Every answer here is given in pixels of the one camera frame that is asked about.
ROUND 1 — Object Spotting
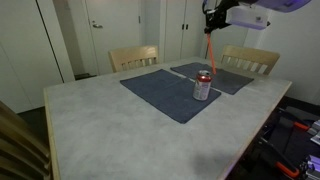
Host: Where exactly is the tall white closet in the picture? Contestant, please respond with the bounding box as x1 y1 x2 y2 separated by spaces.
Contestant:
0 0 76 114

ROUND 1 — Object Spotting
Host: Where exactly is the dark blue cloth placemat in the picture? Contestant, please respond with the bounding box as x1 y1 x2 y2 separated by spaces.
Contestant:
119 68 222 125
170 61 255 96

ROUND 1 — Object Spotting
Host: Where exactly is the silver door lever handle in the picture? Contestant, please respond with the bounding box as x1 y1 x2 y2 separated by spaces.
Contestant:
91 20 104 30

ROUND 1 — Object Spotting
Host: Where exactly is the black clamp with orange handle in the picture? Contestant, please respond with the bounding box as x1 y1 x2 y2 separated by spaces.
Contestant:
279 116 311 133
258 136 301 179

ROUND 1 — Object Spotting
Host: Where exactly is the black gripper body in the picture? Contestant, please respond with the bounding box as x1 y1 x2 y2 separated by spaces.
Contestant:
213 0 240 25

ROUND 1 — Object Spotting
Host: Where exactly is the aluminium extrusion rail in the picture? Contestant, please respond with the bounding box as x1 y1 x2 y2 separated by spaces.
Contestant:
299 119 320 180

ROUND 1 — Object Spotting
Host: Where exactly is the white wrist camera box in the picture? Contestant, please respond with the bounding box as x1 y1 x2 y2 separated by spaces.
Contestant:
225 4 270 31

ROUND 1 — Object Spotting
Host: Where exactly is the red and silver soda can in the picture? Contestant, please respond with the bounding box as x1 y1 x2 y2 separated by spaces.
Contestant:
192 69 213 102

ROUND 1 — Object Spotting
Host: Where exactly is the red plastic straw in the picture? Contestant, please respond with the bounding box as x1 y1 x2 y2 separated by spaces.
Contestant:
205 32 218 75

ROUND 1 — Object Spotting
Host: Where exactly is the light wooden slatted chair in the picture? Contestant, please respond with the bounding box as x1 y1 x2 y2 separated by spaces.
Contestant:
0 99 53 180
218 44 281 76
108 44 159 73

